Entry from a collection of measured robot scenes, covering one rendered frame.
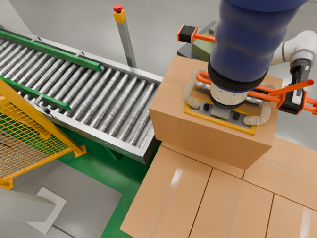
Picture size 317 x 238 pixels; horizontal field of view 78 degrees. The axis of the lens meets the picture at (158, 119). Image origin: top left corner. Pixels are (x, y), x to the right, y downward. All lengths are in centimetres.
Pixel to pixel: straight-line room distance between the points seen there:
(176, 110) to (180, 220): 70
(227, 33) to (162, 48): 223
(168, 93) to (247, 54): 49
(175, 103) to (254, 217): 86
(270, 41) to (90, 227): 187
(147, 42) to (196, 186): 215
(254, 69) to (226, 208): 92
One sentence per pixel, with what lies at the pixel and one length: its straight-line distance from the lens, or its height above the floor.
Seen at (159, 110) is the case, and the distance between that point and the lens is 100.
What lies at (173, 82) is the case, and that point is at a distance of 110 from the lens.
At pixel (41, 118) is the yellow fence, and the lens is 163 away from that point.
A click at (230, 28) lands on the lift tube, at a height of 152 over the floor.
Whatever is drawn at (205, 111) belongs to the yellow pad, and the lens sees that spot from 98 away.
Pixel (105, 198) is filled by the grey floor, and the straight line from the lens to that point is 202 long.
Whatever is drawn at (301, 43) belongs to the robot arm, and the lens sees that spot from 117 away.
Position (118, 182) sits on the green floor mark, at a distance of 201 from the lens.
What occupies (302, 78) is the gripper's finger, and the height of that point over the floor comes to 126.
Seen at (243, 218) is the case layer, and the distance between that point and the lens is 143.
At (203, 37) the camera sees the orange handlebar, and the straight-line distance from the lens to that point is 115.
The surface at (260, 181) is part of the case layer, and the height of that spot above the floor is 54.
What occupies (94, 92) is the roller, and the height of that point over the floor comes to 54.
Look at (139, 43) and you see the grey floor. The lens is 298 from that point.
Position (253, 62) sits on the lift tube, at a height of 142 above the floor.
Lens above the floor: 191
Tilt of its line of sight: 61 degrees down
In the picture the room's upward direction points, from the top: 8 degrees counter-clockwise
